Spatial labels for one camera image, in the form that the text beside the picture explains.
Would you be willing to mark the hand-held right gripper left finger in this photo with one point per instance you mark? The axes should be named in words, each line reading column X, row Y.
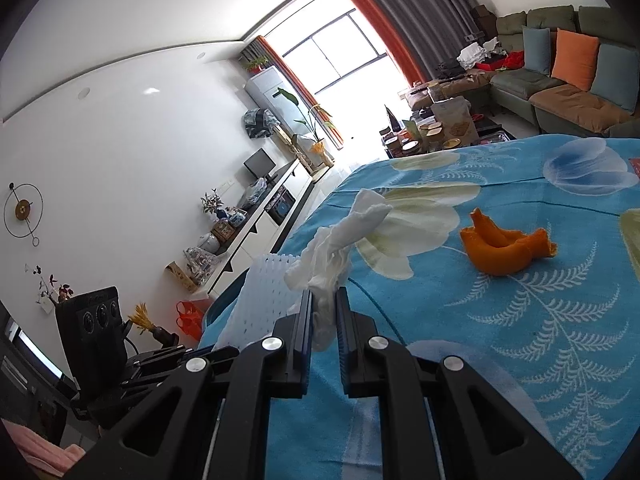
column 306, row 322

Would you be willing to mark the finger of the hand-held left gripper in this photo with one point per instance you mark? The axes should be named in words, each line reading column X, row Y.
column 150, row 380
column 160, row 355

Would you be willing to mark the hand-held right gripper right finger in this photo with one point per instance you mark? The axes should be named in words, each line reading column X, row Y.
column 342, row 322

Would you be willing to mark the teal plastic bin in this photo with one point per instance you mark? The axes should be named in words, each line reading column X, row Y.
column 220, row 303

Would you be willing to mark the white tissue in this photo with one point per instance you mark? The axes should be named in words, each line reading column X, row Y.
column 340, row 240

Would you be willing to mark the dried wheat in vase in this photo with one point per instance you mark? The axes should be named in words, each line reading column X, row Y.
column 145, row 319

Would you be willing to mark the orange plastic bag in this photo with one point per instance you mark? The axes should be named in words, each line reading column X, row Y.
column 190, row 317

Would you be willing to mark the red-leaved plant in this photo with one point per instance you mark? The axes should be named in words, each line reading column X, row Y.
column 52, row 290

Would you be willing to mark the dark framed screen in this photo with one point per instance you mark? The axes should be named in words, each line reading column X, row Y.
column 30, row 360

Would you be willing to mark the tan gift box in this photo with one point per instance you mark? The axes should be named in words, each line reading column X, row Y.
column 181, row 276

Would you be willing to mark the white and black TV cabinet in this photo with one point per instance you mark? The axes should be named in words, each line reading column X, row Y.
column 255, row 240

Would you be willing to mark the clear wrapped ornament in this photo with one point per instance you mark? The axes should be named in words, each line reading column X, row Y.
column 200, row 263

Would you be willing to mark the black stereo unit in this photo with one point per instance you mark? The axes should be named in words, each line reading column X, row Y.
column 280, row 205

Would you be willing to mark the blue and white ceramic jar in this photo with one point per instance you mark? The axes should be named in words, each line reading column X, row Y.
column 236, row 217

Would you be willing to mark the clear plastic wrapped bundle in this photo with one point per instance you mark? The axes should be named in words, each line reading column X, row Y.
column 254, row 193

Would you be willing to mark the small potted plant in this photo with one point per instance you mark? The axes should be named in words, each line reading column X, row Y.
column 212, row 202

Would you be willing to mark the blue floral blanket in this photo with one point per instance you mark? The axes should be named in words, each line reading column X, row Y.
column 500, row 360

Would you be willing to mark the orange peel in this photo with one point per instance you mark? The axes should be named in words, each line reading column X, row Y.
column 495, row 260

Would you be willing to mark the black computer monitor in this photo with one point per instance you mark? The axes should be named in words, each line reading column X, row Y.
column 259, row 162

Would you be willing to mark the tall leafy potted plant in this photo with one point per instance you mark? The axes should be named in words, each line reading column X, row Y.
column 318, row 151

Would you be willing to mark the covered standing fan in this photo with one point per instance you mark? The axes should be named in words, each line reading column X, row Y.
column 260, row 120

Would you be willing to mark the white standing air conditioner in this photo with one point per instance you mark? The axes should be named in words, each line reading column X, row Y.
column 270, row 87

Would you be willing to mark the black glass coffee table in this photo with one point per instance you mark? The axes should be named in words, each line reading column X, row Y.
column 495, row 136

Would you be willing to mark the orange curtain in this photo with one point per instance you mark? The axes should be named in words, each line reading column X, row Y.
column 390, row 35
column 295, row 80

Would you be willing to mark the small plant in red pot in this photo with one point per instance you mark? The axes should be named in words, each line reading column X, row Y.
column 257, row 64

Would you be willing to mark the large window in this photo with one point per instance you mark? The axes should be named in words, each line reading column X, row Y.
column 340, row 50

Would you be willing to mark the white clothes pile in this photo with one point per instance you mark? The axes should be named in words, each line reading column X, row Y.
column 472, row 55

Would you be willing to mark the red cloth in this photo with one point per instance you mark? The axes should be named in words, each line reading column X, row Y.
column 497, row 63

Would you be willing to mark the grey-green sofa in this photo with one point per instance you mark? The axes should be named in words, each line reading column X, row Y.
column 575, row 105

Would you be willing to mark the grey curtain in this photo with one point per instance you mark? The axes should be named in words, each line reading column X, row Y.
column 430, row 10

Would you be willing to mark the blue cushion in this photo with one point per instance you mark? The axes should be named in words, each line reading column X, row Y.
column 535, row 50
column 615, row 77

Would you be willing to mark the dark brown box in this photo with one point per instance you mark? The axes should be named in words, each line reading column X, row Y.
column 482, row 16

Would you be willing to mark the orange cushion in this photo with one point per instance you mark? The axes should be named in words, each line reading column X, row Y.
column 575, row 57

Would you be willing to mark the round wall clock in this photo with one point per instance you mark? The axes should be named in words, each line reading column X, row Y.
column 22, row 208

